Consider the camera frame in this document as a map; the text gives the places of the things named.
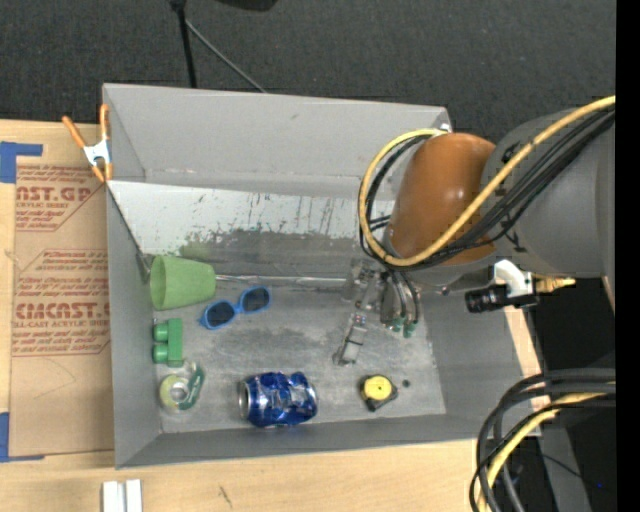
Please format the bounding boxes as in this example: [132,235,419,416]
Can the pale grey metal gripper finger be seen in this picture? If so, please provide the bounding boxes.
[348,312,372,365]
[332,323,354,368]

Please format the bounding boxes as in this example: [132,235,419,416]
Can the grey metal bin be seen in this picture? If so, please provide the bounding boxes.
[101,83,533,471]

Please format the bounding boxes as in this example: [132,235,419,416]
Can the yellow and black tape measure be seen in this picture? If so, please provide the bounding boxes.
[357,373,400,413]

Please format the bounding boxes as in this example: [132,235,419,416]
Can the crushed blue drink can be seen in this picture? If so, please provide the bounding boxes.
[236,370,320,429]

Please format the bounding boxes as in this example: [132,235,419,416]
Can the blue sunglasses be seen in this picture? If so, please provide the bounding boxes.
[199,285,273,331]

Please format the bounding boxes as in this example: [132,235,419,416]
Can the green toy building block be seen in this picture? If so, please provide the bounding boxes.
[151,317,185,369]

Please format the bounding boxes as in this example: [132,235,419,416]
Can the clear green tape dispenser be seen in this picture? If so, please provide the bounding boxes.
[158,359,208,416]

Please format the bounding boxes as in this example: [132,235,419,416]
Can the green plastic cup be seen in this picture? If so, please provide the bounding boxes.
[149,254,218,312]

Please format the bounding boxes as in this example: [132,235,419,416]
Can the brown cardboard board red print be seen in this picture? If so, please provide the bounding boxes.
[0,118,117,464]

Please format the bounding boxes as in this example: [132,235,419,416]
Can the black cylinder on white bracket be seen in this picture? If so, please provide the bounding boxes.
[464,258,577,316]

